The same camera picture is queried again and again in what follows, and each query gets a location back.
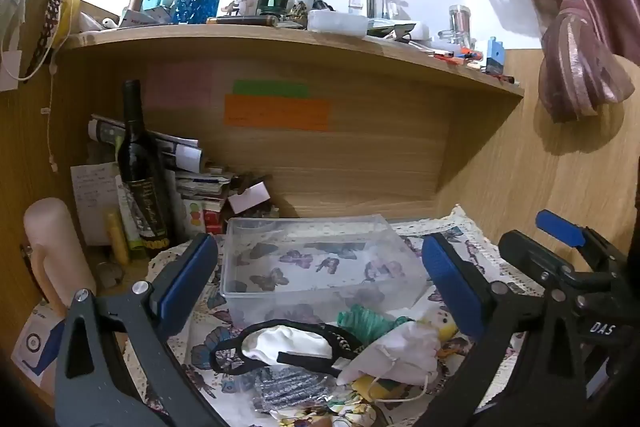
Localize dark brown pen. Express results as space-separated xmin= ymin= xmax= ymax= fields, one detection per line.
xmin=206 ymin=16 xmax=278 ymax=28

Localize round metal tin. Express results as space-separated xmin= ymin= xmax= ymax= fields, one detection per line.
xmin=96 ymin=261 xmax=125 ymax=290

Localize handwritten white note paper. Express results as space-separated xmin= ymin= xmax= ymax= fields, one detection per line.
xmin=70 ymin=162 xmax=121 ymax=248

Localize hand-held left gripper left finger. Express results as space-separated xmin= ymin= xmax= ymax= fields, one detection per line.
xmin=54 ymin=233 xmax=221 ymax=427

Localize yellow tube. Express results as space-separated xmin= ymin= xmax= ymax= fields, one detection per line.
xmin=106 ymin=209 xmax=132 ymax=265

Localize tall clear jar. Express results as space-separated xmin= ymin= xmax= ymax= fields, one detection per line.
xmin=448 ymin=5 xmax=473 ymax=32

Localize yellow headband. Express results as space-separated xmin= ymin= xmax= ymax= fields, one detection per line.
xmin=59 ymin=0 xmax=82 ymax=48

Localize clear plastic box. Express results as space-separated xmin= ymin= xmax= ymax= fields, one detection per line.
xmin=220 ymin=214 xmax=432 ymax=325

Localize black white sleep mask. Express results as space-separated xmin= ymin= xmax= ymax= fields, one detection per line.
xmin=209 ymin=319 xmax=366 ymax=378

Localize low clear glass jar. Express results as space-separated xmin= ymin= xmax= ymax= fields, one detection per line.
xmin=439 ymin=29 xmax=476 ymax=52

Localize yellow white patterned scrunchie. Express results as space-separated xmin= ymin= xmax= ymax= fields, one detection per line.
xmin=272 ymin=399 xmax=378 ymax=427

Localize wooden shelf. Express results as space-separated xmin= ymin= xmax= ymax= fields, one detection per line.
xmin=57 ymin=25 xmax=525 ymax=208

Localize green knitted sleeve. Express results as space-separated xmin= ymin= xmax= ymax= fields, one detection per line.
xmin=336 ymin=304 xmax=411 ymax=343

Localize white face mask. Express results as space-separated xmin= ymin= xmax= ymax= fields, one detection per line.
xmin=337 ymin=319 xmax=443 ymax=400

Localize stack of papers and magazines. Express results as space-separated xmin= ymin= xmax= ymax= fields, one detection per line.
xmin=87 ymin=112 xmax=236 ymax=238

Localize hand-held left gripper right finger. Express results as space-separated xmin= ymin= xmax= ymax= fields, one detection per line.
xmin=421 ymin=232 xmax=590 ymax=427

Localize dark wine bottle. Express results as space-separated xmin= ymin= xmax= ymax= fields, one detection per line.
xmin=116 ymin=79 xmax=176 ymax=260

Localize small pink cardboard box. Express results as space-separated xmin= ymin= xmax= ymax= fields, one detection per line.
xmin=227 ymin=182 xmax=271 ymax=214

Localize blue white paper leaflet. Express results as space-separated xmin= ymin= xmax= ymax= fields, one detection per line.
xmin=11 ymin=302 xmax=68 ymax=375

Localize butterfly print tablecloth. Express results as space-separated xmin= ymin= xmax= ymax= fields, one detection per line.
xmin=145 ymin=204 xmax=546 ymax=427

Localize black patterned headband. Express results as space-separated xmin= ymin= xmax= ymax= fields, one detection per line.
xmin=27 ymin=0 xmax=66 ymax=75

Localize yellow white plush toy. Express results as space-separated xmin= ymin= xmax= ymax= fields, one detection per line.
xmin=419 ymin=309 xmax=461 ymax=342

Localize green sticky note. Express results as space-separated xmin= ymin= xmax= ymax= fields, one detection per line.
xmin=232 ymin=79 xmax=310 ymax=98

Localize pink curtain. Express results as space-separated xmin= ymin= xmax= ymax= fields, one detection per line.
xmin=452 ymin=0 xmax=640 ymax=124

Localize blue pencil sharpener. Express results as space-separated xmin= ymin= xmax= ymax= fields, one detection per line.
xmin=484 ymin=36 xmax=506 ymax=75

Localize white hanging tag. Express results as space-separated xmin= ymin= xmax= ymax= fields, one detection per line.
xmin=0 ymin=49 xmax=21 ymax=92

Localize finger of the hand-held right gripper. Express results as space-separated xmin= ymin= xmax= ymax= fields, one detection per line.
xmin=498 ymin=230 xmax=578 ymax=295
xmin=535 ymin=209 xmax=626 ymax=278

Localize yellow green sponge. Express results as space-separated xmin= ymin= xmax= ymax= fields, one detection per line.
xmin=352 ymin=374 xmax=401 ymax=403

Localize orange sticky note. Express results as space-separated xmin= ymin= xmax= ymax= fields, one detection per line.
xmin=224 ymin=94 xmax=332 ymax=132

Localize translucent lidded container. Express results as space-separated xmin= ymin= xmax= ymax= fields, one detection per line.
xmin=306 ymin=9 xmax=369 ymax=38

